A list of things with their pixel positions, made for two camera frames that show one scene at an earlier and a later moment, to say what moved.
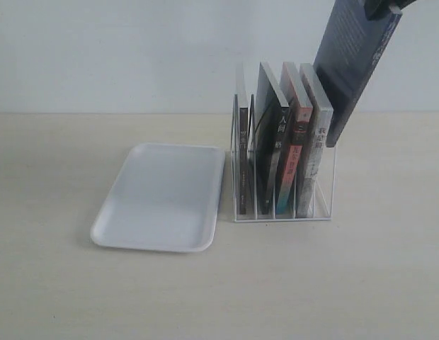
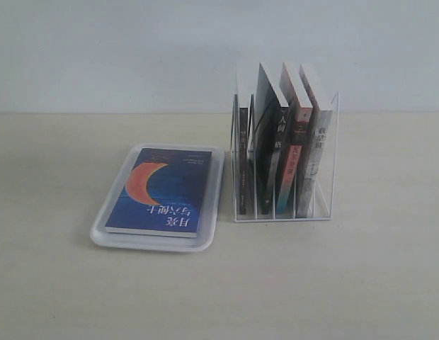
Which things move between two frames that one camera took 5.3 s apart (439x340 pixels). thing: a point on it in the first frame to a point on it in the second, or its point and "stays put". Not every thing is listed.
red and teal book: [301, 108] stays put
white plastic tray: [166, 197] stays put
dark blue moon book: [351, 48] to [163, 195]
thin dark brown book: [243, 160] stays put
